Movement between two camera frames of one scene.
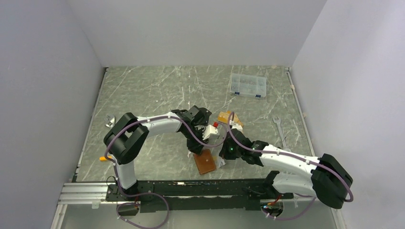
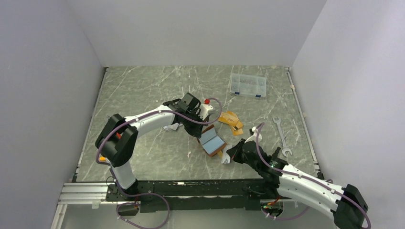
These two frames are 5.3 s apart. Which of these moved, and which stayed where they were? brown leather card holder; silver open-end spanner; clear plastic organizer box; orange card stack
Moved: brown leather card holder
Stayed: silver open-end spanner; orange card stack; clear plastic organizer box
